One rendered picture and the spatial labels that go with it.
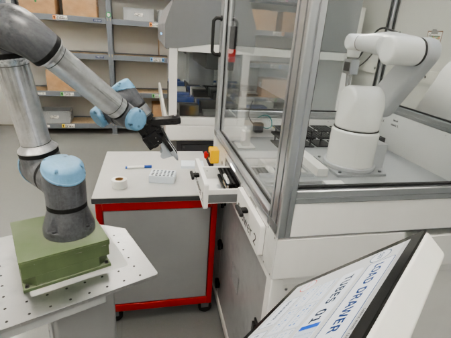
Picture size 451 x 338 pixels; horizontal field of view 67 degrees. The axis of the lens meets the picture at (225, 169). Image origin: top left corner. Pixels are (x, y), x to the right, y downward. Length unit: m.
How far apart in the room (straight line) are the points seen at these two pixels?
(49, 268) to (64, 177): 0.26
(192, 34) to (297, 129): 1.36
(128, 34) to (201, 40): 3.40
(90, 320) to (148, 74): 4.57
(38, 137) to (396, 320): 1.02
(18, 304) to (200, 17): 1.65
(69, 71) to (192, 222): 0.94
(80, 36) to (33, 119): 4.40
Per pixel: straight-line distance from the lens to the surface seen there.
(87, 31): 5.49
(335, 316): 0.49
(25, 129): 1.15
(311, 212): 0.98
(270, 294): 1.11
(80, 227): 1.12
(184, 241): 1.73
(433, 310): 1.54
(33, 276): 1.12
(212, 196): 1.34
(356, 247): 1.12
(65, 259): 1.11
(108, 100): 1.09
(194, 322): 2.02
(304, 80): 0.84
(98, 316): 1.31
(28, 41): 0.99
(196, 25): 2.12
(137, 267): 1.15
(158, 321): 2.04
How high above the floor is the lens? 1.47
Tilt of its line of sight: 22 degrees down
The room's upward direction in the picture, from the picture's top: 4 degrees clockwise
